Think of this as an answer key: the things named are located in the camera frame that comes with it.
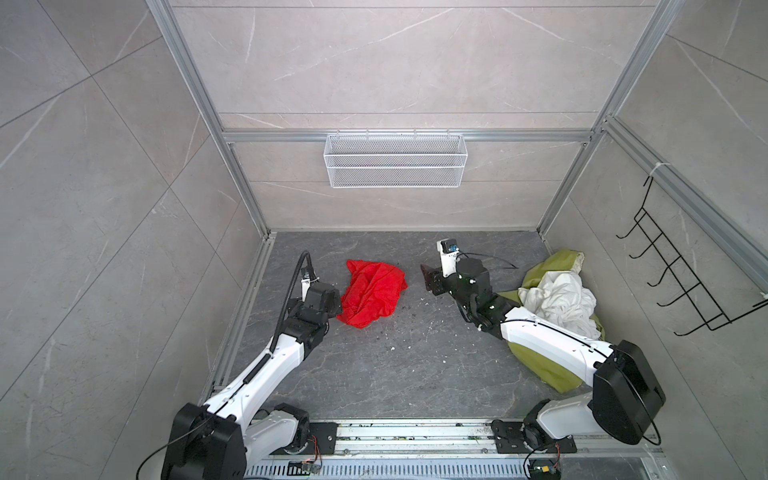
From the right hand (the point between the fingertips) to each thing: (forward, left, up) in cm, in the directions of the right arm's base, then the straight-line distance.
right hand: (433, 260), depth 83 cm
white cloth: (-8, -36, -9) cm, 38 cm away
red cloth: (-1, +18, -14) cm, 23 cm away
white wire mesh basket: (+38, +9, +8) cm, 40 cm away
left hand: (-5, +34, -6) cm, 35 cm away
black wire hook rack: (-24, -52, +11) cm, 59 cm away
